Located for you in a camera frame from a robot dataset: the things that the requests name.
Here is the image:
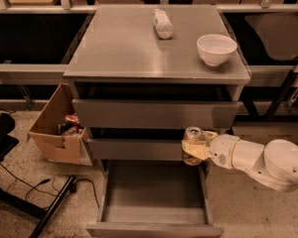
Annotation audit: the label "black floor cable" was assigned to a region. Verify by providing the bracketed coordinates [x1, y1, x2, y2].
[0, 144, 100, 210]

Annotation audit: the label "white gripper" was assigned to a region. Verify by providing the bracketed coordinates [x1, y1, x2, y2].
[182, 131, 240, 170]

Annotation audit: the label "grey drawer cabinet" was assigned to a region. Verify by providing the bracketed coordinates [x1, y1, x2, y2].
[65, 5, 250, 161]

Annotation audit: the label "grey middle drawer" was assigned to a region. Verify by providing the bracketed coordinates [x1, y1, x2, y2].
[88, 128, 186, 161]

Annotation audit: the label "grey drawer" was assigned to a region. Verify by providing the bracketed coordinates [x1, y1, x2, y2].
[74, 82, 239, 129]
[88, 128, 186, 161]
[86, 161, 224, 238]

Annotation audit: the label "white bowl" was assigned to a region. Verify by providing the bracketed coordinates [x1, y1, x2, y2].
[197, 34, 237, 66]

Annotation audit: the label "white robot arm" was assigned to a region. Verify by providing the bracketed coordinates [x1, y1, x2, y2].
[182, 127, 298, 191]

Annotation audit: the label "grey top drawer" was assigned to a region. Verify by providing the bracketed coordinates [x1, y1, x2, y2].
[74, 82, 239, 129]

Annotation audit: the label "items in cardboard box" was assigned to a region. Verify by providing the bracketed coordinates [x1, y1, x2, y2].
[58, 115, 82, 136]

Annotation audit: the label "grey bottom drawer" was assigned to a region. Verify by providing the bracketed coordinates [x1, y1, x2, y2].
[86, 161, 224, 238]

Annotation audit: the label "orange soda can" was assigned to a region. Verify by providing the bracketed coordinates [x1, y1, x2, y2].
[182, 127, 206, 166]

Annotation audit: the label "cardboard box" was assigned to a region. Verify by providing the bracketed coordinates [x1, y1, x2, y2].
[29, 83, 92, 166]

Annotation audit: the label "black chair base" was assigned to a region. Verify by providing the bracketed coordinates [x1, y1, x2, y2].
[0, 112, 76, 238]

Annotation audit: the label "black stand leg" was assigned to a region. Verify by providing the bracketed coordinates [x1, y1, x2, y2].
[236, 64, 298, 122]

